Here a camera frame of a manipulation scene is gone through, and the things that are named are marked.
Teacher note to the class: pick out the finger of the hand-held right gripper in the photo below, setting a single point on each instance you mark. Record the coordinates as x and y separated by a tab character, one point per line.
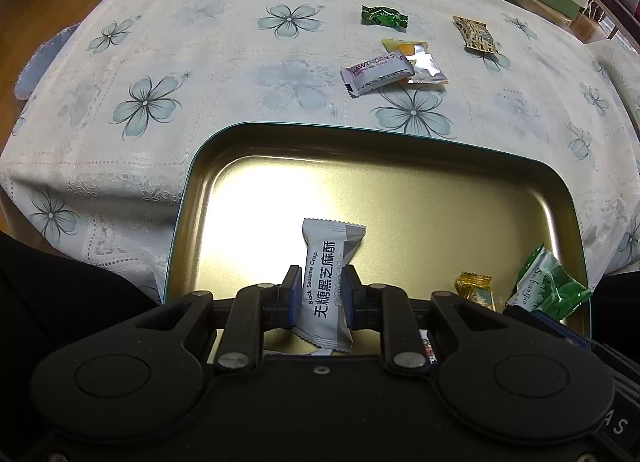
547	328

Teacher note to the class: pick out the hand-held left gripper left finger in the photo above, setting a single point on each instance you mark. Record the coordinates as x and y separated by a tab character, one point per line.
292	299

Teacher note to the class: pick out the person's dark trouser leg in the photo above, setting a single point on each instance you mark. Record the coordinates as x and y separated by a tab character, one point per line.
65	292
617	307

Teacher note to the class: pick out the white bar snack packet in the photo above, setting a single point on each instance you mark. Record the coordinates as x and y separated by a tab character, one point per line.
377	73

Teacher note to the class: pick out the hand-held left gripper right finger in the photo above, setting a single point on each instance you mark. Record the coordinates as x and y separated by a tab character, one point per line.
350	299

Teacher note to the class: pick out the gold foil candy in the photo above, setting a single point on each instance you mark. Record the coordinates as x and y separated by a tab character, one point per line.
475	292

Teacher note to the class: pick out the gold metal tin box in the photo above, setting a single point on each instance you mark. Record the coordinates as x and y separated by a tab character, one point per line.
380	212

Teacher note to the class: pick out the silver yellow snack packet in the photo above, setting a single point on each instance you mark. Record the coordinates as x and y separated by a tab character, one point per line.
422	64

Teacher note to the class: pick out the red white snack packet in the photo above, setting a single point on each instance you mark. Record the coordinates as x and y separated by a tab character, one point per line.
429	347

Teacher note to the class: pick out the grey white crisp packet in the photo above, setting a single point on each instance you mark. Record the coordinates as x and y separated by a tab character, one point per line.
322	262

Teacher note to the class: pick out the floral white tablecloth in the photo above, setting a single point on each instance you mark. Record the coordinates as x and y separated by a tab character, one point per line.
200	92

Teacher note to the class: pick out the small green candy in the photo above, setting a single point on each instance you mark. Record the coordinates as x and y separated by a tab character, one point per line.
384	17

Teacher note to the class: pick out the green white snack packet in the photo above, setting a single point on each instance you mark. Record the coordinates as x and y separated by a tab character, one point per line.
550	287

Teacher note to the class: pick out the gold patterned snack packet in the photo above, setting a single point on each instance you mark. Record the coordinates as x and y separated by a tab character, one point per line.
476	34

